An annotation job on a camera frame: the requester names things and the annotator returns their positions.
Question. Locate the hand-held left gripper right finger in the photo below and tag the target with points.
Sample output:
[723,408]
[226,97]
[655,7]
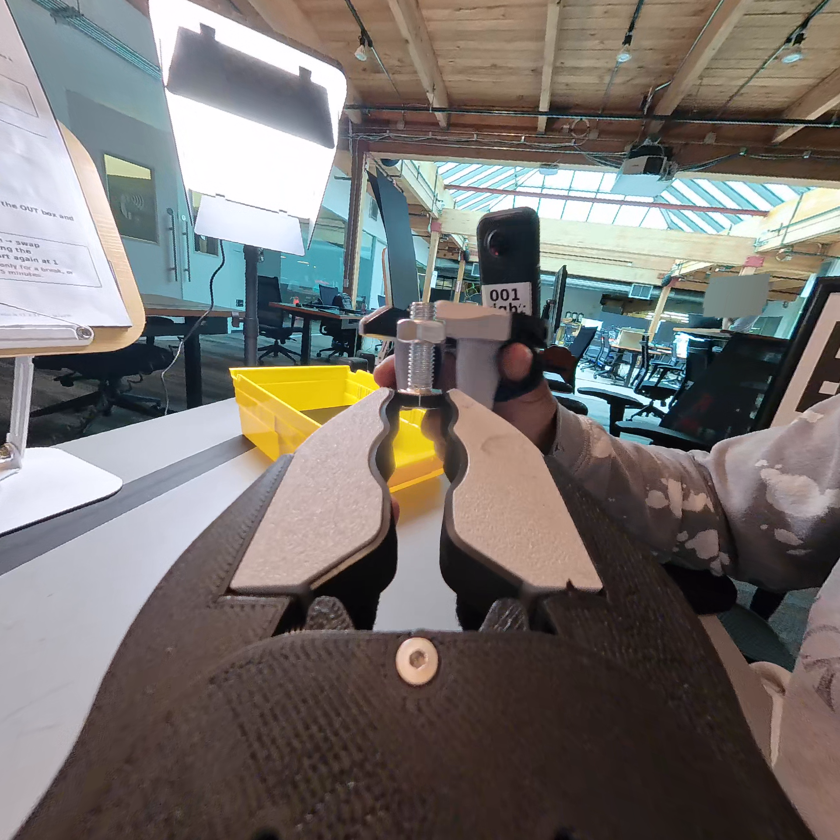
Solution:
[518,512]

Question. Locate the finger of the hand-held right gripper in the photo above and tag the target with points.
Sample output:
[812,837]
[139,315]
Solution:
[476,325]
[380,323]

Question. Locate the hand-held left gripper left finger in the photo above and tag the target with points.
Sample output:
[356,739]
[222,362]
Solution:
[315,512]

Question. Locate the silver hex nut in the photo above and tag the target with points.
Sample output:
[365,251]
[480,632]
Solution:
[420,331]

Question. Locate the silver hex bolt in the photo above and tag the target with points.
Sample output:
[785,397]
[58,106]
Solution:
[422,364]

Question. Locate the large yellow plastic bin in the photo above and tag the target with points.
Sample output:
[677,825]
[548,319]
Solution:
[275,407]

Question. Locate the person's right forearm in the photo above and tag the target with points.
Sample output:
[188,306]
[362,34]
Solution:
[689,492]

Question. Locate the person's right hand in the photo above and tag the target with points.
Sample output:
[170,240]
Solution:
[515,358]

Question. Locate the wooden panel stand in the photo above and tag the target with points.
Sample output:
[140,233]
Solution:
[385,282]

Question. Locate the small black box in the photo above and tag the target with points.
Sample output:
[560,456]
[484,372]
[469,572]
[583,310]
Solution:
[359,364]

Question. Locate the thin black monitor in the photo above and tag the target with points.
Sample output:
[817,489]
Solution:
[559,295]

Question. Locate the dark wooden desk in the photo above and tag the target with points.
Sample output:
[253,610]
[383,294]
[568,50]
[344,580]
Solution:
[190,305]
[308,308]

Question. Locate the tall black panel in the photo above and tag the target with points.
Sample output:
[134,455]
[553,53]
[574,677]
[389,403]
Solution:
[397,243]

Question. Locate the black bin divider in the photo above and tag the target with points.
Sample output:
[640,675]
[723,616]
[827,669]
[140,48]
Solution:
[328,415]

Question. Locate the black light stand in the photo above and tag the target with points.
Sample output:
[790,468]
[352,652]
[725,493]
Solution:
[251,308]

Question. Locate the grey ceiling box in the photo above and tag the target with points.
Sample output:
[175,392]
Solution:
[643,167]

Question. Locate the white diffuser panel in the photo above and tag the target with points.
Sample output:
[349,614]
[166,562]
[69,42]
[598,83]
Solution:
[249,223]

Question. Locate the bright softbox light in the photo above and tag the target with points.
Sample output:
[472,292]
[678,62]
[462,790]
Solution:
[262,177]

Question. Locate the black mesh office chair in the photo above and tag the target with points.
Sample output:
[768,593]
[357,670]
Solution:
[722,394]

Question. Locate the white track spotlight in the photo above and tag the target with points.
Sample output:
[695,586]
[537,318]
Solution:
[361,49]
[792,52]
[623,52]

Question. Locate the black light flag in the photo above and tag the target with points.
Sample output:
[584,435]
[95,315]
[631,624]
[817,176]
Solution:
[249,85]

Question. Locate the black white marker board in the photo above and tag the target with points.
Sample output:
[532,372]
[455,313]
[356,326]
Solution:
[827,341]

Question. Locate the printed instruction sheet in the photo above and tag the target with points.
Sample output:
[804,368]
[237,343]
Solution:
[52,229]

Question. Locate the grey wall sign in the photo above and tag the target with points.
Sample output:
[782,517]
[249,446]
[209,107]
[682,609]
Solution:
[131,197]

